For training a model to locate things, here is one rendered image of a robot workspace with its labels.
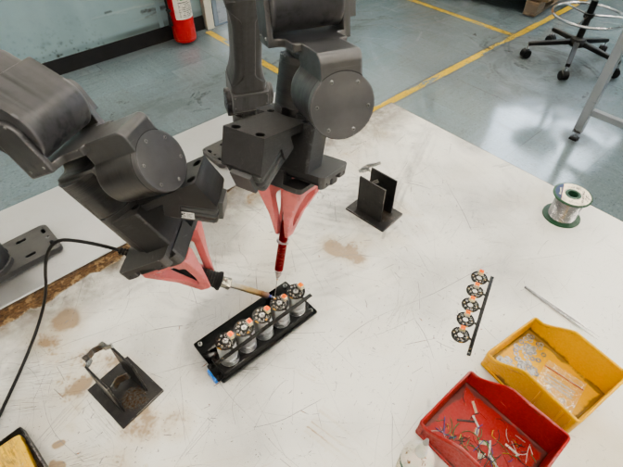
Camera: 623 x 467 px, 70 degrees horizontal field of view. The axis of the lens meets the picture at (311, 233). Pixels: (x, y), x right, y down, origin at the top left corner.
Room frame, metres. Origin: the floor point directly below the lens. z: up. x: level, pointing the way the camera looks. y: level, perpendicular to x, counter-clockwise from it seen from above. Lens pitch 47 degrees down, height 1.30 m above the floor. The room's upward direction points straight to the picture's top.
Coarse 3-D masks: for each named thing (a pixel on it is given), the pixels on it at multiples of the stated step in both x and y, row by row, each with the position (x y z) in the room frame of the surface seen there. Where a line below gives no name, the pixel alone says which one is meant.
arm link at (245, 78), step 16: (224, 0) 0.66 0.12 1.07; (240, 0) 0.66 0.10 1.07; (240, 16) 0.66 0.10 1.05; (256, 16) 0.67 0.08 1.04; (240, 32) 0.68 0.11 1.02; (256, 32) 0.69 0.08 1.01; (240, 48) 0.69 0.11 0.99; (256, 48) 0.70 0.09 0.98; (240, 64) 0.70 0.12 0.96; (256, 64) 0.71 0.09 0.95; (240, 80) 0.71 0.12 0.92; (256, 80) 0.72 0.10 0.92; (240, 96) 0.72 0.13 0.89; (256, 96) 0.73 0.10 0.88; (240, 112) 0.74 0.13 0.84
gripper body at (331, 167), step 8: (280, 112) 0.39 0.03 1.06; (328, 160) 0.39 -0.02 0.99; (336, 160) 0.40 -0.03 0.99; (280, 168) 0.37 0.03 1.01; (320, 168) 0.37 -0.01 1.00; (328, 168) 0.37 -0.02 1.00; (336, 168) 0.38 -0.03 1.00; (344, 168) 0.39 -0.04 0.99; (296, 176) 0.36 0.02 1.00; (304, 176) 0.35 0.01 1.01; (312, 176) 0.35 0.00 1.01; (320, 176) 0.35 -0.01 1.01; (328, 176) 0.35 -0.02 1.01; (336, 176) 0.38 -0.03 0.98; (320, 184) 0.34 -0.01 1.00; (328, 184) 0.35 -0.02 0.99
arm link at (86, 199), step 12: (84, 156) 0.34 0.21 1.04; (72, 168) 0.34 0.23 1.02; (84, 168) 0.33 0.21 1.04; (60, 180) 0.33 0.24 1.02; (72, 180) 0.33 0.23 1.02; (84, 180) 0.32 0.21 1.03; (96, 180) 0.33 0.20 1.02; (72, 192) 0.32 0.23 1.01; (84, 192) 0.32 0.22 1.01; (96, 192) 0.32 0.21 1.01; (84, 204) 0.32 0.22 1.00; (96, 204) 0.32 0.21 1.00; (108, 204) 0.32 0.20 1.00; (120, 204) 0.33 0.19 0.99; (96, 216) 0.32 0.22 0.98; (108, 216) 0.32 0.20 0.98
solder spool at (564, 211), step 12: (564, 192) 0.56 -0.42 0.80; (576, 192) 0.56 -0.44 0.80; (588, 192) 0.56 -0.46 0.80; (552, 204) 0.57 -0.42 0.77; (564, 204) 0.54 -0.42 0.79; (576, 204) 0.53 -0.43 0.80; (588, 204) 0.53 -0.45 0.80; (552, 216) 0.55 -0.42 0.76; (564, 216) 0.54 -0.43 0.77; (576, 216) 0.54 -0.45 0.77
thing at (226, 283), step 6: (222, 282) 0.34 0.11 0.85; (228, 282) 0.34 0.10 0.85; (234, 282) 0.35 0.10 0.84; (228, 288) 0.34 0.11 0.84; (240, 288) 0.34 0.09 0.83; (246, 288) 0.34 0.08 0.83; (252, 288) 0.34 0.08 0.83; (252, 294) 0.34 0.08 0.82; (258, 294) 0.34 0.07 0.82; (264, 294) 0.34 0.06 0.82
